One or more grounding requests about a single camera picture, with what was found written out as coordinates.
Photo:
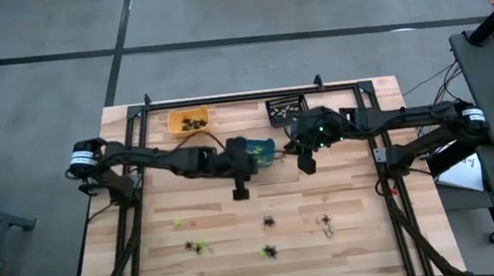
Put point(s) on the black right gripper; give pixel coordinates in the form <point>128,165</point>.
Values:
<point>319,128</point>

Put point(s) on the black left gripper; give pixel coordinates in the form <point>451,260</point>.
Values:
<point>240,157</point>

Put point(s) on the teal plastic bin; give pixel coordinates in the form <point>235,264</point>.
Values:
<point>269,144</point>

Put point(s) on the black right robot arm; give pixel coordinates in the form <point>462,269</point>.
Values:
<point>410,116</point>

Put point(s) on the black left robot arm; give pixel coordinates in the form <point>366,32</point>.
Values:
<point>138,156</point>

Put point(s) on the black mesh plastic basket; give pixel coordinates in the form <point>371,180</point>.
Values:
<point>305,104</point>

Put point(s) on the orange plastic bin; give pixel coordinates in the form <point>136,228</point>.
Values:
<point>175,134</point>

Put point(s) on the red connector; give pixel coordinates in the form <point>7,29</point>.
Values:
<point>392,190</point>

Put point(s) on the white printed sheet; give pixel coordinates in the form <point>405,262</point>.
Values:
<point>462,175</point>

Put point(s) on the black aluminium table frame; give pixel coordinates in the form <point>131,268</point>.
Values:
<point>343,86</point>

